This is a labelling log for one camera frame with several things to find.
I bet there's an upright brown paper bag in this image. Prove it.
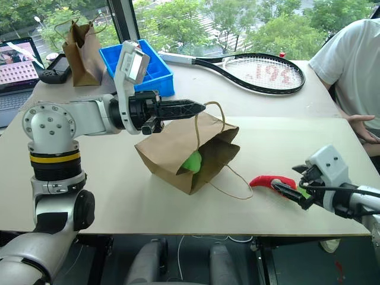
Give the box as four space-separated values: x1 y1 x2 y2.
54 17 108 88

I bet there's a black handheld controller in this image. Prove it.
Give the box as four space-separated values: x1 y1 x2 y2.
39 53 72 85

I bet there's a white cable under table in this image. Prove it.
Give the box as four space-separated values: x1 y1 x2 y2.
177 234 254 281

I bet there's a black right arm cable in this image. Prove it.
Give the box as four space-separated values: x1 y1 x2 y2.
299 182 380 198

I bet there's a red chili plush toy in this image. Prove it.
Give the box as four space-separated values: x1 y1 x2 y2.
249 175 310 201

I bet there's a grey rounded robot leg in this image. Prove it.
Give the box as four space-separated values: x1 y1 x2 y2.
208 242 248 285
123 237 169 285

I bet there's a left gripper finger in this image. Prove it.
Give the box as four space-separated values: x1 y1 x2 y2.
160 99 207 111
160 107 203 122

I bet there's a brown paper bag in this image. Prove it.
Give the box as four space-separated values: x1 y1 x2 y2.
134 101 254 201
54 17 108 88

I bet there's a white sneaker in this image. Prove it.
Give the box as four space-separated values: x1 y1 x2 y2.
318 237 342 254

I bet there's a black window frame post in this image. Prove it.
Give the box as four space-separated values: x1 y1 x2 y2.
106 0 141 45

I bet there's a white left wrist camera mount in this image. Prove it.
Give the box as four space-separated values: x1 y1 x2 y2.
113 40 151 136

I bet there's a black tennis racket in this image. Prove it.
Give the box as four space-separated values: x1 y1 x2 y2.
158 50 306 96

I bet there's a person in white T-shirt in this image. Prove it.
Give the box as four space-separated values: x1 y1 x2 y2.
308 5 380 157

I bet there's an open laptop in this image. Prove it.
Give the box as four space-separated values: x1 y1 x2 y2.
0 37 46 129

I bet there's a green ball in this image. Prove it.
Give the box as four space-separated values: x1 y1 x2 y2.
176 151 204 176

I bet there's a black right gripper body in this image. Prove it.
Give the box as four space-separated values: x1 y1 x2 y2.
298 165 326 211

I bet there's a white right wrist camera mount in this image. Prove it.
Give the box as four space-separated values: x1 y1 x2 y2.
305 144 352 213

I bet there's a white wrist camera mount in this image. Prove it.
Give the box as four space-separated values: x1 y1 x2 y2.
305 144 352 213
113 40 151 136

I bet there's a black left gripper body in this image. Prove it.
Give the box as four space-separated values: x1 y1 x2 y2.
128 90 166 136

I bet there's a person bare hand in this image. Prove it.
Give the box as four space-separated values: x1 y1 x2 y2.
346 114 380 145

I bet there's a blue plastic bin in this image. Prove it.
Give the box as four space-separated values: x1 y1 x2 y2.
99 39 175 97

